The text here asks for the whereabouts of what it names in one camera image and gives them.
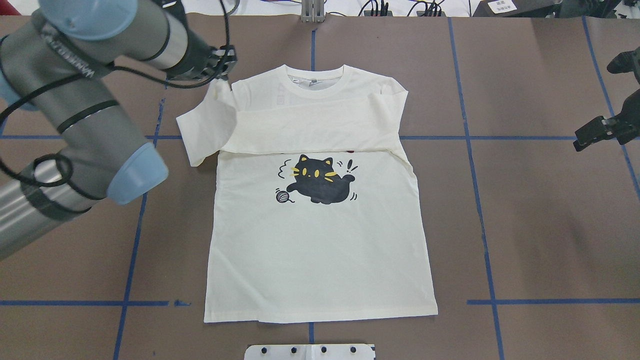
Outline white camera pedestal column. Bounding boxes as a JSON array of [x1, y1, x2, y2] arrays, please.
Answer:
[[243, 343, 377, 360]]

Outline aluminium frame post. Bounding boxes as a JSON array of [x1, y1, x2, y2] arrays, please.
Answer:
[[300, 0, 326, 23]]

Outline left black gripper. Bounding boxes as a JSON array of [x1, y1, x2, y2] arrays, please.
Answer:
[[170, 45, 238, 92]]

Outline cream long-sleeve cat shirt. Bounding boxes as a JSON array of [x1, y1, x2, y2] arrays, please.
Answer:
[[176, 65, 439, 324]]

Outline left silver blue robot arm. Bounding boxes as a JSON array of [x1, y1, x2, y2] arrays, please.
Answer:
[[1, 0, 237, 259]]

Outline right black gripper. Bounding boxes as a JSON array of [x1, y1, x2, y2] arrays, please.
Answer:
[[573, 48, 640, 152]]

